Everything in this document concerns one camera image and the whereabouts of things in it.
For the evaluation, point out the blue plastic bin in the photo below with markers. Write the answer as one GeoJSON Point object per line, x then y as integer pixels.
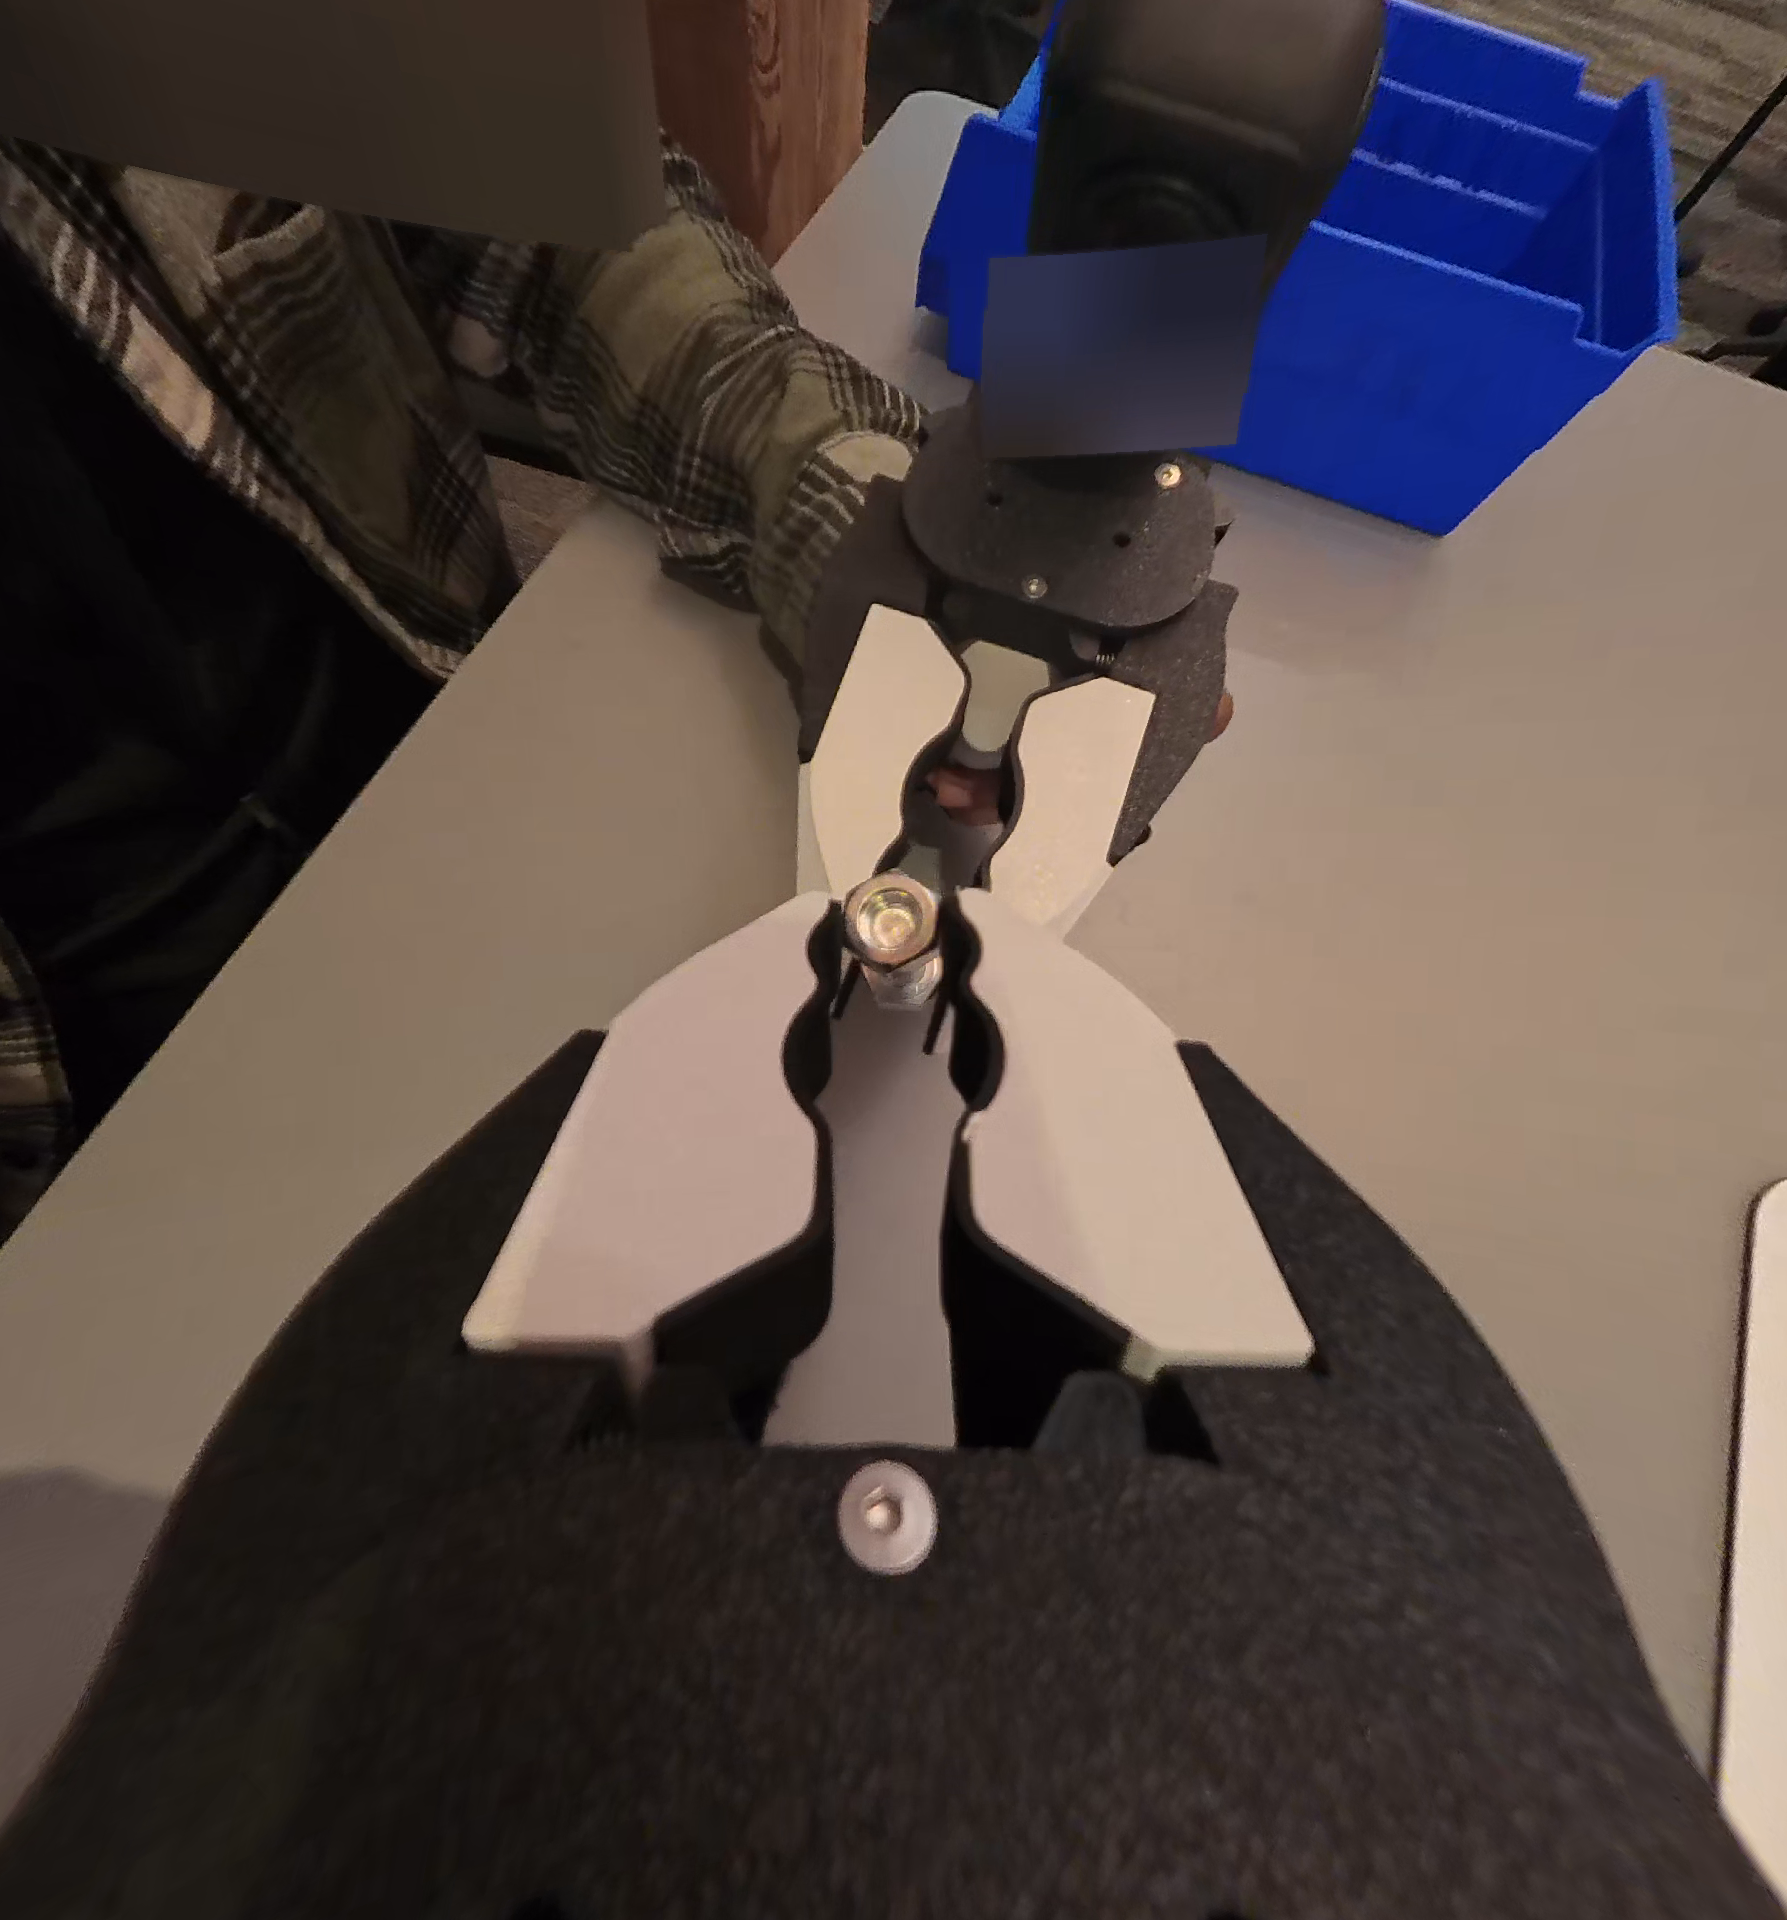
{"type": "Point", "coordinates": [1434, 361]}

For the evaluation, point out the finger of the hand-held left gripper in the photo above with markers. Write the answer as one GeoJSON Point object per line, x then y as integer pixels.
{"type": "Point", "coordinates": [854, 749]}
{"type": "Point", "coordinates": [1082, 809]}

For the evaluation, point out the person's left forearm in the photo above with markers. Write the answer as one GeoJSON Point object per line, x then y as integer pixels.
{"type": "Point", "coordinates": [713, 405]}

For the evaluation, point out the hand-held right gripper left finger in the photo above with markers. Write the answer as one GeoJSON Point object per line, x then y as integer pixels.
{"type": "Point", "coordinates": [668, 1168]}

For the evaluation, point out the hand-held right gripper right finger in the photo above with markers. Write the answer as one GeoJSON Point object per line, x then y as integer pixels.
{"type": "Point", "coordinates": [1133, 1199]}

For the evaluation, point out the person's plaid shirt torso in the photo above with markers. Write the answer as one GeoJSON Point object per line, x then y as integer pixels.
{"type": "Point", "coordinates": [159, 344]}

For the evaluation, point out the wooden pillar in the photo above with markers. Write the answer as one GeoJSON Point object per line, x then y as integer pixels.
{"type": "Point", "coordinates": [758, 120]}

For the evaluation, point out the steel hex bolt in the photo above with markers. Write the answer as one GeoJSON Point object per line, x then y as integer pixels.
{"type": "Point", "coordinates": [890, 923]}

